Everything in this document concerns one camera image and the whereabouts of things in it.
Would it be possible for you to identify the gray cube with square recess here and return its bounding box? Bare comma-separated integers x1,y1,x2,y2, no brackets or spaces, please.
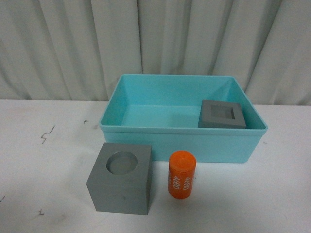
198,100,246,129

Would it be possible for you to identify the orange cylinder with white numbers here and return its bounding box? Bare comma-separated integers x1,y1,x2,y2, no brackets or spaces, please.
168,150,197,199

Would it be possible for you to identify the gray cube with round hole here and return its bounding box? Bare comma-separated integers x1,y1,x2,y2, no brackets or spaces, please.
86,143,152,215

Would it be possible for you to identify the white pleated curtain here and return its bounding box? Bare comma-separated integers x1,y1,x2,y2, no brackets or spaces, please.
0,0,311,105

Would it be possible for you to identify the light blue plastic box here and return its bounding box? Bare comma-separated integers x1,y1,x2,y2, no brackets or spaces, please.
99,74,268,163

